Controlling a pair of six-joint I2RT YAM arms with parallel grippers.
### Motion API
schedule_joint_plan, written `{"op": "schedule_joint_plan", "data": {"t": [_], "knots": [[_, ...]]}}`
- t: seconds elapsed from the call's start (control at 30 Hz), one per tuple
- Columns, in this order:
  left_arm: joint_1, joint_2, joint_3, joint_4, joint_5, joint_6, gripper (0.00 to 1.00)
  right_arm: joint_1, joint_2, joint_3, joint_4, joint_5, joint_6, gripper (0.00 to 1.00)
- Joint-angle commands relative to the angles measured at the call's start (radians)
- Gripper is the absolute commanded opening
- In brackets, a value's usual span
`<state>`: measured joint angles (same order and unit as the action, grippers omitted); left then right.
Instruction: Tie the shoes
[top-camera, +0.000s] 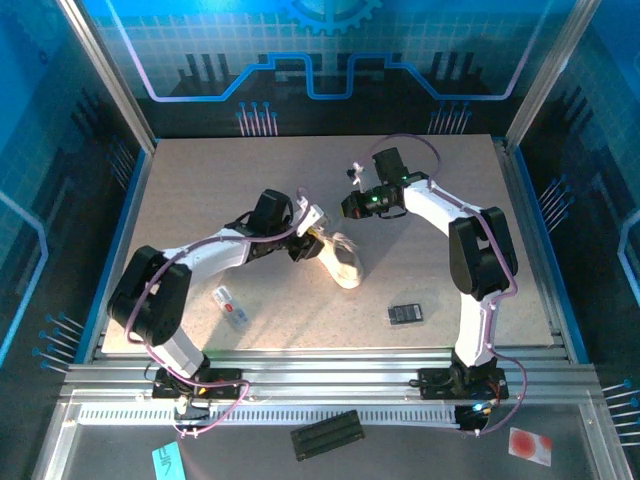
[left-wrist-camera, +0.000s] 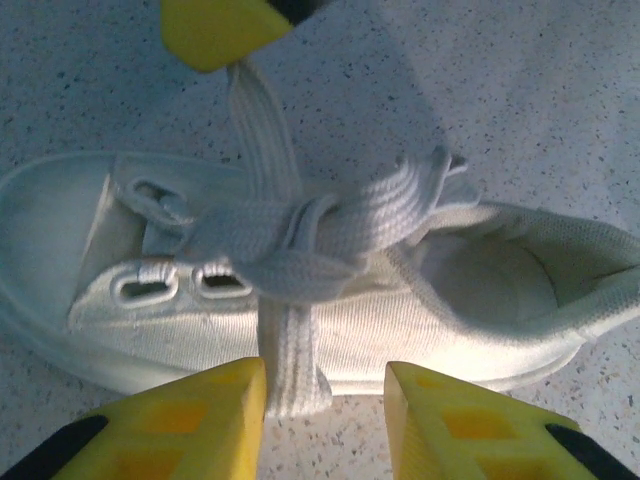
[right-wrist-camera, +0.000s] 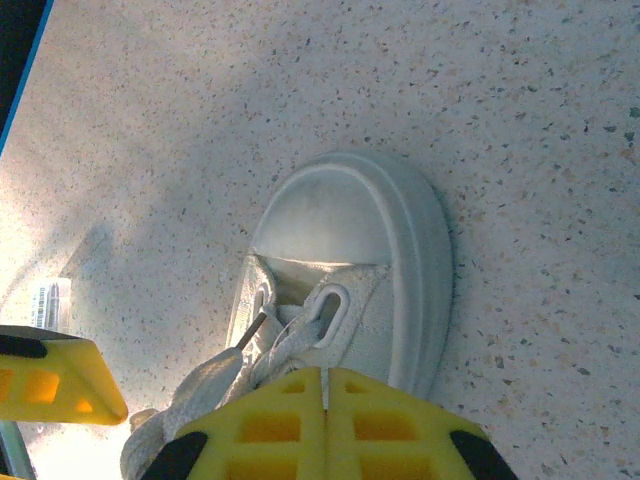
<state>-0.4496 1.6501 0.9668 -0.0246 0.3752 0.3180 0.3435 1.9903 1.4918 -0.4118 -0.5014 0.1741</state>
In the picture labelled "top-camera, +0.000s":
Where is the aluminium rail frame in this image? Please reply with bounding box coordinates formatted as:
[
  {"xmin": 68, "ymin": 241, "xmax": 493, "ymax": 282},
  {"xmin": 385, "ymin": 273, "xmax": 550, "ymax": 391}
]
[{"xmin": 59, "ymin": 139, "xmax": 601, "ymax": 401}]

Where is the cyan card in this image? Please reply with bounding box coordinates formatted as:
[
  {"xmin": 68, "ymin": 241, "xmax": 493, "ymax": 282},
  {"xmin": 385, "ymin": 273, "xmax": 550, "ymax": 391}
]
[{"xmin": 151, "ymin": 441, "xmax": 185, "ymax": 480}]

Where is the blue table edge trim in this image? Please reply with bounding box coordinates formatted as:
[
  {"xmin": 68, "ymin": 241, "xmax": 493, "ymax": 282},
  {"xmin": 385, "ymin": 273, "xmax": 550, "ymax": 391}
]
[
  {"xmin": 512, "ymin": 147, "xmax": 591, "ymax": 364},
  {"xmin": 74, "ymin": 149, "xmax": 154, "ymax": 364}
]

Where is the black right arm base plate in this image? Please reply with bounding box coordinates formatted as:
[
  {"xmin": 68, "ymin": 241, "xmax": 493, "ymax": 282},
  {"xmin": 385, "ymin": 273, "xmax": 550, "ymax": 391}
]
[{"xmin": 417, "ymin": 367, "xmax": 510, "ymax": 401}]

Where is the white canvas shoe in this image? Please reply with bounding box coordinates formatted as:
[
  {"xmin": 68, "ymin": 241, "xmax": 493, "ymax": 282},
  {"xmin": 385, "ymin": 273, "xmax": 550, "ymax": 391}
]
[{"xmin": 317, "ymin": 230, "xmax": 365, "ymax": 290}]

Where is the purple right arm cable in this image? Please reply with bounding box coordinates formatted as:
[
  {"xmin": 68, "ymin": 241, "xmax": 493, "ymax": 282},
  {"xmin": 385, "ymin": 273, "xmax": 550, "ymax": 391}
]
[{"xmin": 369, "ymin": 133, "xmax": 529, "ymax": 436}]

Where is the black ribbed block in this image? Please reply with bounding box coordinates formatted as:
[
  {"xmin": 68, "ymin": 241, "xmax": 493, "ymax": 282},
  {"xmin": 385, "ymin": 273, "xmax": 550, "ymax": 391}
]
[{"xmin": 289, "ymin": 409, "xmax": 366, "ymax": 462}]

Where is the white connector block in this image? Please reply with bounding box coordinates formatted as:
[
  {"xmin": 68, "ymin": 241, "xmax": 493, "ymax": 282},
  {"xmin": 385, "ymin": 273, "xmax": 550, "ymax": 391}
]
[{"xmin": 172, "ymin": 395, "xmax": 211, "ymax": 421}]

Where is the white slotted cable duct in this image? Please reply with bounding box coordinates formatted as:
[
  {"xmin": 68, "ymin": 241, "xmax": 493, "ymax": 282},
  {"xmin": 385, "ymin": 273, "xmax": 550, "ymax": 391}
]
[{"xmin": 77, "ymin": 402, "xmax": 464, "ymax": 427}]

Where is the black electronics box with light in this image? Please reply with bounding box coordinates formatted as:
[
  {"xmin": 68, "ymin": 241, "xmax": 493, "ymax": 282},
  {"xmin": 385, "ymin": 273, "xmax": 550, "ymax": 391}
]
[{"xmin": 454, "ymin": 402, "xmax": 496, "ymax": 434}]

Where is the white card with red circle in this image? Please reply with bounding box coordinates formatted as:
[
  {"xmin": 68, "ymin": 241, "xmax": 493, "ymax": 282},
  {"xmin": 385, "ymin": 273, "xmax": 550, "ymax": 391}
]
[{"xmin": 508, "ymin": 427, "xmax": 554, "ymax": 468}]

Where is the clear packet with red label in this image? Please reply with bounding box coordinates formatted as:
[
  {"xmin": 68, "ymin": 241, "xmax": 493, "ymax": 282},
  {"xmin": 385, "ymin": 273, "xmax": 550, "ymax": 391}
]
[{"xmin": 211, "ymin": 285, "xmax": 250, "ymax": 331}]

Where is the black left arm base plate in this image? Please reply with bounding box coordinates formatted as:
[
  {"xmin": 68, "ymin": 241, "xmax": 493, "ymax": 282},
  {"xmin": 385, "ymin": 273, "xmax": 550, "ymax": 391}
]
[{"xmin": 151, "ymin": 367, "xmax": 245, "ymax": 400}]

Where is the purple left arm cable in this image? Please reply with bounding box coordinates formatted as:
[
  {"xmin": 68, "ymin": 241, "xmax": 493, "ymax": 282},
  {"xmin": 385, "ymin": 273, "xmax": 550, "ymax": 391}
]
[{"xmin": 124, "ymin": 187, "xmax": 311, "ymax": 441}]

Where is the aluminium frame post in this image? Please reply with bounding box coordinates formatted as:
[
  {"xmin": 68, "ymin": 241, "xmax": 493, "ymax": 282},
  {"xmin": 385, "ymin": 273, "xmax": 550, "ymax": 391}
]
[
  {"xmin": 57, "ymin": 0, "xmax": 157, "ymax": 153},
  {"xmin": 504, "ymin": 0, "xmax": 601, "ymax": 151}
]

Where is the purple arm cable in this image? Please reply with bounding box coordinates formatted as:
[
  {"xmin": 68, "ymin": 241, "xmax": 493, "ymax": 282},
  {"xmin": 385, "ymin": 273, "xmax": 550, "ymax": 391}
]
[
  {"xmin": 369, "ymin": 133, "xmax": 529, "ymax": 436},
  {"xmin": 124, "ymin": 187, "xmax": 311, "ymax": 441}
]

